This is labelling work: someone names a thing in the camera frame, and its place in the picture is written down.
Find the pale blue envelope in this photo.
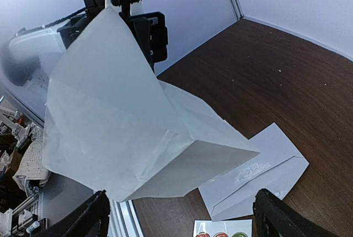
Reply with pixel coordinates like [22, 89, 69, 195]
[199, 123, 309, 221]

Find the red white round sticker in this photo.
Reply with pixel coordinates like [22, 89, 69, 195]
[196, 232, 210, 237]

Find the white sticker sheet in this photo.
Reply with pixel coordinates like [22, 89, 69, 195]
[193, 219, 252, 237]

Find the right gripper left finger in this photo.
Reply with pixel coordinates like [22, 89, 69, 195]
[35, 190, 110, 237]

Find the orange round sticker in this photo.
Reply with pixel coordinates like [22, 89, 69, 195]
[213, 232, 228, 237]

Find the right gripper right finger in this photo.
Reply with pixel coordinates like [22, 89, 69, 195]
[253, 188, 335, 237]

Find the cream letter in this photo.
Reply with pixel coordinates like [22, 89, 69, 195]
[42, 8, 257, 202]

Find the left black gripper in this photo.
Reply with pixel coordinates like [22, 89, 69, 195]
[119, 12, 168, 68]

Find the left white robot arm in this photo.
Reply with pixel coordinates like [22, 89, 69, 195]
[1, 0, 168, 87]

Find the aluminium front rail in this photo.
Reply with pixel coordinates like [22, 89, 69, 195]
[108, 200, 145, 237]

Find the background clutter shelf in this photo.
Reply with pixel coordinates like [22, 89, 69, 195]
[1, 107, 51, 236]

